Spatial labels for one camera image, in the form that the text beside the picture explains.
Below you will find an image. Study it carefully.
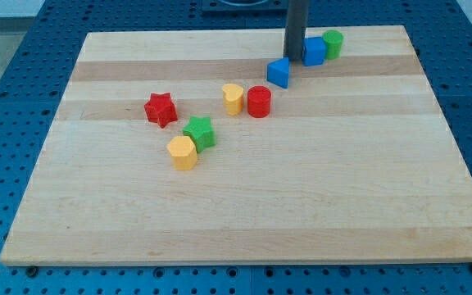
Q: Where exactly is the blue cube block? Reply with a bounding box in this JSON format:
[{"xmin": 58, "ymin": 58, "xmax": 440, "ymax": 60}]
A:
[{"xmin": 302, "ymin": 36, "xmax": 327, "ymax": 66}]

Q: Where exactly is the green star block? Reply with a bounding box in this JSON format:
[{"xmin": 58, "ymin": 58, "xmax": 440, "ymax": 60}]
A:
[{"xmin": 182, "ymin": 116, "xmax": 216, "ymax": 153}]

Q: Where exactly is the yellow hexagon block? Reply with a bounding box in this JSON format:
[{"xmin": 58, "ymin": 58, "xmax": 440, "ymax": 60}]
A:
[{"xmin": 167, "ymin": 136, "xmax": 197, "ymax": 170}]

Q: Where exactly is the red cylinder block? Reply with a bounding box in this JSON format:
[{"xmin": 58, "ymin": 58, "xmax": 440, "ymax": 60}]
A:
[{"xmin": 247, "ymin": 85, "xmax": 272, "ymax": 118}]

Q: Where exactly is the light wooden board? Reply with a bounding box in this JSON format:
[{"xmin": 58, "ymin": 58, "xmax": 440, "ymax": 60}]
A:
[{"xmin": 0, "ymin": 25, "xmax": 472, "ymax": 266}]

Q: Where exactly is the red star block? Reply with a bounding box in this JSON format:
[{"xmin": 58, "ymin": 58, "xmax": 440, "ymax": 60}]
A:
[{"xmin": 144, "ymin": 93, "xmax": 178, "ymax": 129}]

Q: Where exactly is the blue triangle block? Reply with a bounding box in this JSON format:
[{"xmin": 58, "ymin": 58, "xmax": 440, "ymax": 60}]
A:
[{"xmin": 266, "ymin": 57, "xmax": 290, "ymax": 89}]

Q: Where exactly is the green cylinder block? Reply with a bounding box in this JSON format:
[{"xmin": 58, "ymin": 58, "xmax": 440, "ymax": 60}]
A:
[{"xmin": 322, "ymin": 30, "xmax": 343, "ymax": 60}]

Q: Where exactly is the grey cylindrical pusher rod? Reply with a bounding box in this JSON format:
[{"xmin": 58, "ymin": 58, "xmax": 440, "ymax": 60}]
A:
[{"xmin": 284, "ymin": 0, "xmax": 310, "ymax": 61}]

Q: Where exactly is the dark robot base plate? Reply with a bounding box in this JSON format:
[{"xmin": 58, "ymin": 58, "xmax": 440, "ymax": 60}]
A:
[{"xmin": 200, "ymin": 0, "xmax": 288, "ymax": 13}]

